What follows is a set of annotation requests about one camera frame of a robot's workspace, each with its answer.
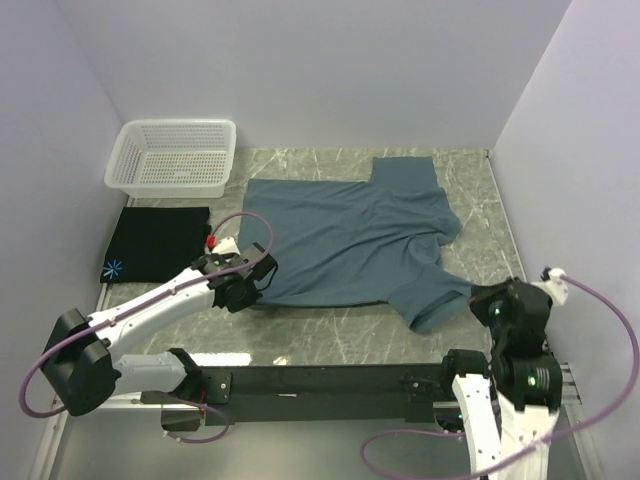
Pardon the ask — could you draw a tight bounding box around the blue-grey t-shirt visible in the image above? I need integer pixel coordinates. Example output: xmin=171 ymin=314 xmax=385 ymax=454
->
xmin=237 ymin=157 xmax=472 ymax=333

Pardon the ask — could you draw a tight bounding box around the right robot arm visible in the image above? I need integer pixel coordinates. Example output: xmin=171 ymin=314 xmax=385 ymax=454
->
xmin=438 ymin=271 xmax=568 ymax=479

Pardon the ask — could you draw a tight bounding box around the aluminium rail frame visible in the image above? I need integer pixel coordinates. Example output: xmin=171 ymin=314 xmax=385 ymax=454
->
xmin=36 ymin=157 xmax=568 ymax=479

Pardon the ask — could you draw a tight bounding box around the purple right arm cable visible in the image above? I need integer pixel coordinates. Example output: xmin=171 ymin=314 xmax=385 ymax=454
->
xmin=360 ymin=268 xmax=640 ymax=476

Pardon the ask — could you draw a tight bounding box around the folded black t-shirt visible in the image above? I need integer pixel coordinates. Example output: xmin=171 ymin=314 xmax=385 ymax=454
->
xmin=99 ymin=207 xmax=211 ymax=284

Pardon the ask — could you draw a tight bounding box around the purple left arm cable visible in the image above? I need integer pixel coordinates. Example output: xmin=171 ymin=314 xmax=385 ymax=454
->
xmin=18 ymin=212 xmax=276 ymax=447

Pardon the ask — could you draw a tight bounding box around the black base beam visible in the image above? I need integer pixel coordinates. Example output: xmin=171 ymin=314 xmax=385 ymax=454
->
xmin=179 ymin=364 xmax=462 ymax=431

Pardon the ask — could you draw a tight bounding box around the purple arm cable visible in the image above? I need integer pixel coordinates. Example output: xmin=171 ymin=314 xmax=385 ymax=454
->
xmin=18 ymin=212 xmax=276 ymax=447
xmin=360 ymin=268 xmax=640 ymax=476

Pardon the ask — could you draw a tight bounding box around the white plastic basket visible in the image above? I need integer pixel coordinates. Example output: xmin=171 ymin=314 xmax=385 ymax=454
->
xmin=104 ymin=119 xmax=237 ymax=199

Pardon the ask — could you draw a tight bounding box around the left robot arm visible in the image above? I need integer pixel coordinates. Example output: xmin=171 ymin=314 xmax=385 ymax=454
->
xmin=41 ymin=243 xmax=278 ymax=416

